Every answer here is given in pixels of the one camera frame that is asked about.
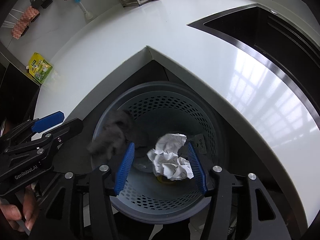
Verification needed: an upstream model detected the white LOVE toothbrush package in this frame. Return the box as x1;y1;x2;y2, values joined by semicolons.
187;133;207;155

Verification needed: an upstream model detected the white paper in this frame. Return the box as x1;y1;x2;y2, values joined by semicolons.
147;133;194;181

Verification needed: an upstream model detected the person's left hand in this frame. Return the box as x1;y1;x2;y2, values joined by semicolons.
1;185;39;232

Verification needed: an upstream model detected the pink checkered dishcloth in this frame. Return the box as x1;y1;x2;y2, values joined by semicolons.
11;6;40;40

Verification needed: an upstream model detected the blue white bottle brush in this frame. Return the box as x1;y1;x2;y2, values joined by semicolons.
74;0;93;21

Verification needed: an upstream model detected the dark grey cloth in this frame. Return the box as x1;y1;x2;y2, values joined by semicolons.
87;110;149;159

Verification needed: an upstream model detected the black kitchen sink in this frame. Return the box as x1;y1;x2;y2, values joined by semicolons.
189;4;319;124

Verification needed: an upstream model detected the yellow green drink mix pouch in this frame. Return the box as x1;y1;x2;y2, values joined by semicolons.
26;53;53;84

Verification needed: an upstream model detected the grey perforated trash bin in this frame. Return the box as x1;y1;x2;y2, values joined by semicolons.
93;81;226;224

